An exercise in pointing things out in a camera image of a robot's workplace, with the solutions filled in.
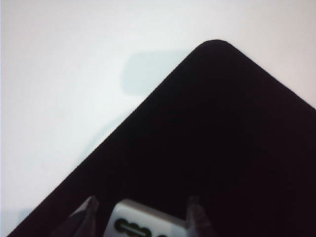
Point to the red-marked bamboo mahjong tile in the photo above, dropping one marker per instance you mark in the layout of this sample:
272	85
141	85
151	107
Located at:
145	214

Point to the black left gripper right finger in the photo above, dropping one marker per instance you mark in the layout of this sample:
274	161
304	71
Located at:
197	219

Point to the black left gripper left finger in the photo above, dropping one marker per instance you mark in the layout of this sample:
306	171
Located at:
84	219

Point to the black fabric mat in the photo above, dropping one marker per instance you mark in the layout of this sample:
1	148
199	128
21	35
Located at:
197	148

